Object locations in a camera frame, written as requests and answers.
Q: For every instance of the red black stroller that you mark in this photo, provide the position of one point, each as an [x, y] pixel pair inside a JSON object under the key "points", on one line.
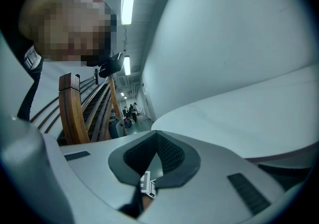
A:
{"points": [[127, 123]]}

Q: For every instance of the dark wooden staircase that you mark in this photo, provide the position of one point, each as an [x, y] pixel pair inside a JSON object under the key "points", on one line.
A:
{"points": [[96, 108]]}

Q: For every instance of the brown wooden handrail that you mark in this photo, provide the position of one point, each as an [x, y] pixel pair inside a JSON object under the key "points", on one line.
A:
{"points": [[72, 108]]}

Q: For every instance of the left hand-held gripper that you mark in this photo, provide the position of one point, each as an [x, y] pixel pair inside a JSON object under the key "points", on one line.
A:
{"points": [[147, 183]]}

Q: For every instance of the black head-worn camera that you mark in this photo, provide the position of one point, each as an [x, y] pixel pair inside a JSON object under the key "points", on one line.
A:
{"points": [[112, 65]]}

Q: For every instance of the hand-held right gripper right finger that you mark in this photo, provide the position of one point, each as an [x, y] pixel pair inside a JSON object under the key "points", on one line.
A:
{"points": [[207, 193]]}

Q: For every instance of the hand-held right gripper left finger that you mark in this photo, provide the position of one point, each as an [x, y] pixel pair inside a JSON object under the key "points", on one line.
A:
{"points": [[94, 180]]}

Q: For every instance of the person's head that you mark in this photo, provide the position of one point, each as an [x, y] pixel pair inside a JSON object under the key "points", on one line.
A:
{"points": [[49, 19]]}

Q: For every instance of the short ceiling light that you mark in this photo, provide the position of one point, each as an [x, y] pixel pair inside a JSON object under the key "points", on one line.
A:
{"points": [[127, 65]]}

